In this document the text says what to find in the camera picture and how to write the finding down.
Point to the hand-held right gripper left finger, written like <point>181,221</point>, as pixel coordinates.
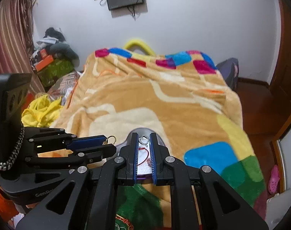
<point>136,155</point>

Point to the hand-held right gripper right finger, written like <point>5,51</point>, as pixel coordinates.
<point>153,158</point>

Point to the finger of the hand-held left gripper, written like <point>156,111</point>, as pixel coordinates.
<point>100,152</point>
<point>88,141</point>

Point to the yellow cloth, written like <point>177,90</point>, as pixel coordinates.
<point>42,110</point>

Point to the orange box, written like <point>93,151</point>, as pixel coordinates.
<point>42,63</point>

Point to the green patterned box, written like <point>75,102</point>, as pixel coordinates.
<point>54,71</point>

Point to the striped grey cloth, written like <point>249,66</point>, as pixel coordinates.
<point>61,83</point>

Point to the striped red curtain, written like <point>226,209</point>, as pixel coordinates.
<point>11,40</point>

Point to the colourful printed blanket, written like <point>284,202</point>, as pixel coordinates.
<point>159,100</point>

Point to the grey neck pillow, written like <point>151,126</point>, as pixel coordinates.
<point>64,50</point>

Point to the pile of dark clothes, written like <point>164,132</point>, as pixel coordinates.
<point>52,34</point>

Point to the yellow hoop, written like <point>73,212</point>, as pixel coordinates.
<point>136,42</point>

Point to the dark grey bag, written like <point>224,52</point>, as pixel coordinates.
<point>228,73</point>

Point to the pink clog shoe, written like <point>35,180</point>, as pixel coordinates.
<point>274,179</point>

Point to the white cabinet panel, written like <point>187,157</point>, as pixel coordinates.
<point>290,163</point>

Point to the brown wooden door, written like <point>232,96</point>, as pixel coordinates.
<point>285,76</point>

